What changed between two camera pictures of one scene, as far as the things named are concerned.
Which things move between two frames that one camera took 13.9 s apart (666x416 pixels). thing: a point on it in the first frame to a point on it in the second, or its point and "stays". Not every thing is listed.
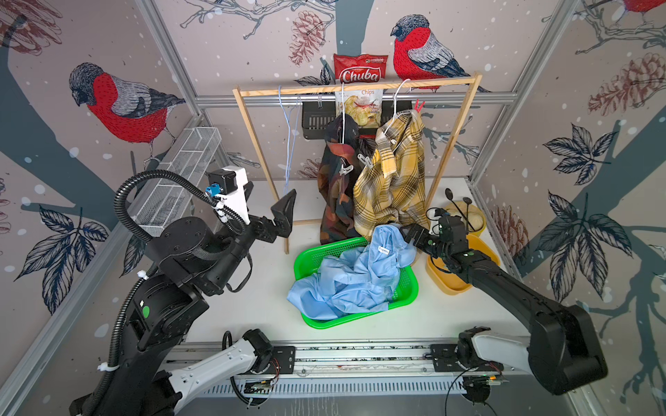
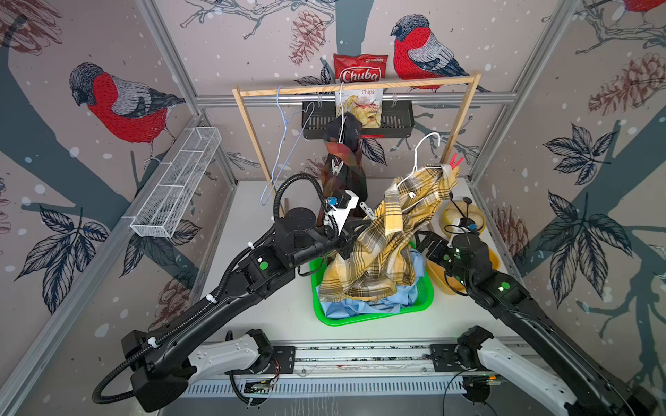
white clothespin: x=365 y=159 to x=367 y=210
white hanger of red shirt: x=343 y=113 stays
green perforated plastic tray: x=307 y=263 to x=425 y=296
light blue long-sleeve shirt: x=360 y=282 to x=401 y=299
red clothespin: x=416 y=105 to x=453 y=162
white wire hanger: x=291 y=132 to x=283 y=144
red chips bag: x=366 y=107 stays
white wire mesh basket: x=166 y=199 stays
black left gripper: x=284 y=218 to x=347 y=237
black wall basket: x=316 y=117 stays
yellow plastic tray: x=451 y=282 stays
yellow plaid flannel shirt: x=393 y=188 to x=382 y=260
